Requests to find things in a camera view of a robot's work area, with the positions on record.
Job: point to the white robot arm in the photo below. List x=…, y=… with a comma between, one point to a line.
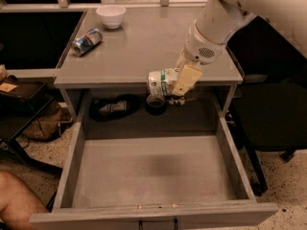
x=219, y=20

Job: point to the green white 7up can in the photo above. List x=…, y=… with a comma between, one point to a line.
x=162, y=81

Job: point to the yellow sticky note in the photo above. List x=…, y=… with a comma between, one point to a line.
x=7, y=87

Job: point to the crumpled white wrapper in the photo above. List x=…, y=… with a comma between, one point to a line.
x=177, y=100

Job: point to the white bowl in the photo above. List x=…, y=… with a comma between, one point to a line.
x=112, y=16

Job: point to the black tape roll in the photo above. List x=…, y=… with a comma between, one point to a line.
x=155, y=104

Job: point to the black office chair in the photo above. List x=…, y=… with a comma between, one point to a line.
x=269, y=112

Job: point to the black side table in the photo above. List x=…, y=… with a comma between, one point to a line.
x=19, y=108

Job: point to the open grey top drawer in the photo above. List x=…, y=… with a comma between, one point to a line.
x=112, y=184

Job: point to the black drawer handle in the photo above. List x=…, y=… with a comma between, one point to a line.
x=158, y=225

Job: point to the person's bare knee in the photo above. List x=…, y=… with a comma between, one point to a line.
x=18, y=202

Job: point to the blue silver soda can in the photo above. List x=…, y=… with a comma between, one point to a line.
x=86, y=42

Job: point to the brown bag on floor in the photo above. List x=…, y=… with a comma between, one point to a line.
x=47, y=126

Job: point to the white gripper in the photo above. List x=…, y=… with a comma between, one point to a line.
x=199, y=48

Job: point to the grey cabinet with top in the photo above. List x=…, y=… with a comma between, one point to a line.
x=150, y=39

